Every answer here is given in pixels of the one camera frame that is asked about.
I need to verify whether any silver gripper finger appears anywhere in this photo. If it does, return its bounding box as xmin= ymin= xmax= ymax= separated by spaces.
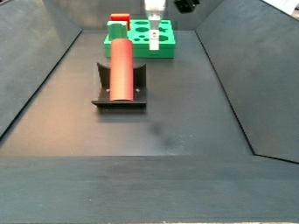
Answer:
xmin=148 ymin=11 xmax=160 ymax=51

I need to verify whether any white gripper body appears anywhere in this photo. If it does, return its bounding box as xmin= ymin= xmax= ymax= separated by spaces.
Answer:
xmin=144 ymin=0 xmax=166 ymax=11

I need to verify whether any red cylinder peg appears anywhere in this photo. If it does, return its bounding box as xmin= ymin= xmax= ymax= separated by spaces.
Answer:
xmin=110 ymin=38 xmax=134 ymax=101

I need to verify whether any green shape sorter board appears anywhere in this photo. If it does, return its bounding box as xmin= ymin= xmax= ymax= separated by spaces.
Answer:
xmin=104 ymin=19 xmax=177 ymax=58

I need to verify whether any black cradle fixture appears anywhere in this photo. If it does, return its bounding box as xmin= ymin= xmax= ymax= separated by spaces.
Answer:
xmin=91 ymin=64 xmax=147 ymax=109

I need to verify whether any red rectangular block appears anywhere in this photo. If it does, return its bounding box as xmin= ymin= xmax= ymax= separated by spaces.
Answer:
xmin=110 ymin=13 xmax=131 ymax=30

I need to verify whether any green notched block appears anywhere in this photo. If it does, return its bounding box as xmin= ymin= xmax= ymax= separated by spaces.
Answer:
xmin=107 ymin=21 xmax=127 ymax=40

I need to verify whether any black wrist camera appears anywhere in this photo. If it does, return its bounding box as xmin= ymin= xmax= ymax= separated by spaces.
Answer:
xmin=174 ymin=0 xmax=202 ymax=13

